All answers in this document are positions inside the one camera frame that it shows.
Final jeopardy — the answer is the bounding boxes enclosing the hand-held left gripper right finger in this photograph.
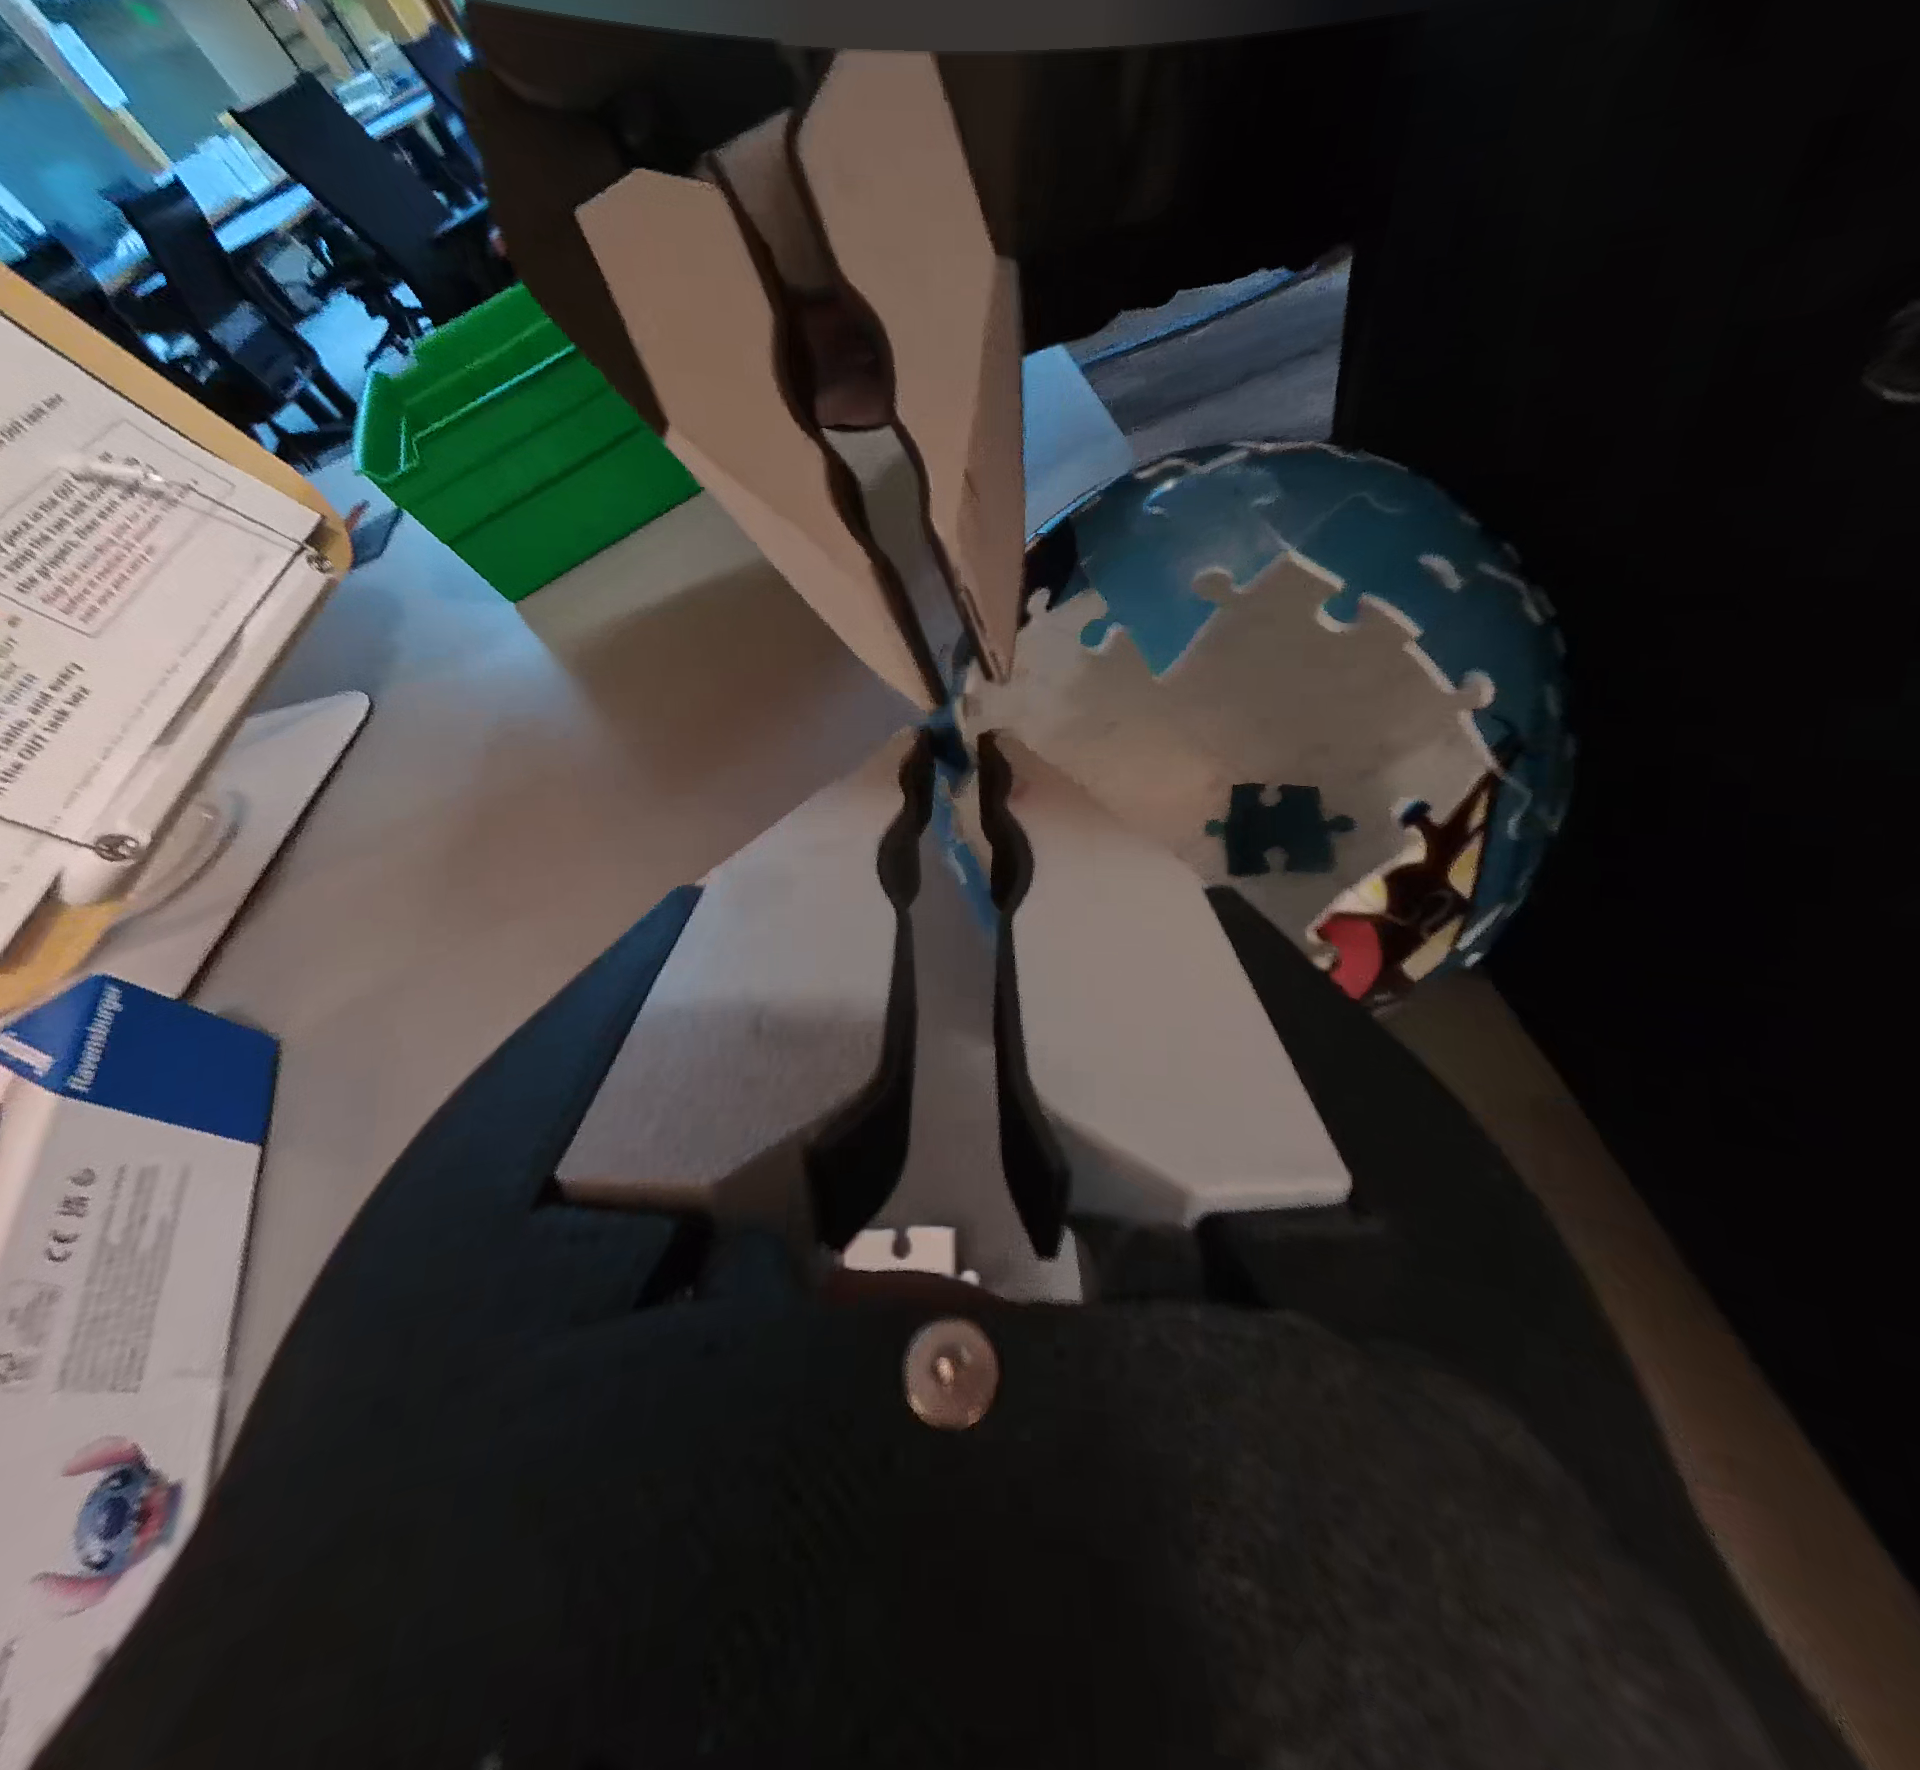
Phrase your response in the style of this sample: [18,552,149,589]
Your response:
[978,733,1356,1262]

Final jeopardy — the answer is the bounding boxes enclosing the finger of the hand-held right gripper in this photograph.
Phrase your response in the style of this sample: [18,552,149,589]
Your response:
[576,117,940,713]
[794,49,1029,687]

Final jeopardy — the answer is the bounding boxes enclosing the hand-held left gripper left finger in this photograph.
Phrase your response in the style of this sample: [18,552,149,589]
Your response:
[554,728,928,1249]

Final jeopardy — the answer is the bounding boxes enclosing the blue puzzle ball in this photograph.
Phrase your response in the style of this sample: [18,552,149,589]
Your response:
[921,442,1578,1009]

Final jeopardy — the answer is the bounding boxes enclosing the cartoon printed puzzle box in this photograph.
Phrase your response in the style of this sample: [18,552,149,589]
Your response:
[0,973,284,1770]

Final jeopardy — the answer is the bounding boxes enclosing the person's right hand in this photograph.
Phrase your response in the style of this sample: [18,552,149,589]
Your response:
[802,281,895,434]

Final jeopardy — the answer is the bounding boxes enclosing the black office chair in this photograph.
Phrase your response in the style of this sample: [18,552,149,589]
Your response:
[109,168,360,441]
[229,71,499,335]

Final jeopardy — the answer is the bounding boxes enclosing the green plastic bin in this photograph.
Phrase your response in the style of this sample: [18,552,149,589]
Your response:
[352,281,708,606]

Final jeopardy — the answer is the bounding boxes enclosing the dark blue jigsaw piece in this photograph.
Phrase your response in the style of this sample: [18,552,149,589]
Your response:
[1204,781,1356,880]

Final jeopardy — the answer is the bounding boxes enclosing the clipped instruction sheet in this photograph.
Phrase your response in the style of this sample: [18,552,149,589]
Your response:
[0,312,327,964]

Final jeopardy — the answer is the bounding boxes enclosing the person's dark clothing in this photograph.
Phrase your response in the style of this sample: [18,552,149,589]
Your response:
[1019,0,1920,1593]

